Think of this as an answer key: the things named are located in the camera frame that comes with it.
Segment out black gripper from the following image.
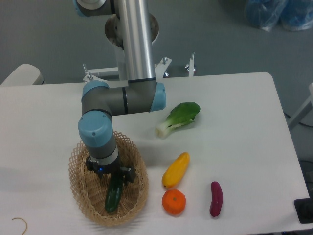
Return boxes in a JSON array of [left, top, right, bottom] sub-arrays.
[[85, 156, 136, 185]]

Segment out green cucumber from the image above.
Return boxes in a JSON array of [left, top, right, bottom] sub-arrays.
[[105, 172, 124, 213]]

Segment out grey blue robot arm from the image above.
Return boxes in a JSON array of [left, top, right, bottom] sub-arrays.
[[74, 0, 166, 182]]

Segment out woven wicker basket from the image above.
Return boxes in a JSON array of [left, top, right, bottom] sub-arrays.
[[68, 132, 149, 227]]

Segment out yellow squash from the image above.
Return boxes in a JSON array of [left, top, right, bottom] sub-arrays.
[[162, 152, 190, 189]]

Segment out orange mandarin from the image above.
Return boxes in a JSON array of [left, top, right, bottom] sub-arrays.
[[162, 189, 186, 216]]

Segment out green bok choy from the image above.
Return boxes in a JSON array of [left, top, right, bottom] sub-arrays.
[[155, 102, 201, 138]]

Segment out purple sweet potato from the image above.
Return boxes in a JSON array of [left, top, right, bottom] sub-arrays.
[[210, 181, 224, 217]]

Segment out white chair back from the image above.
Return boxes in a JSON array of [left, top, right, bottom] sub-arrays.
[[1, 64, 46, 87]]

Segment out black device at edge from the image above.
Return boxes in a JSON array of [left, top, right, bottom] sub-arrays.
[[294, 198, 313, 224]]

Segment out blue plastic bag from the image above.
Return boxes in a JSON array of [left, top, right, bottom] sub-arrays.
[[245, 0, 313, 31]]

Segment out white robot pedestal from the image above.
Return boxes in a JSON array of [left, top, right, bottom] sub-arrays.
[[82, 13, 198, 89]]

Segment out white frame at right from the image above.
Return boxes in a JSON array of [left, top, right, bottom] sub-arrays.
[[287, 83, 313, 130]]

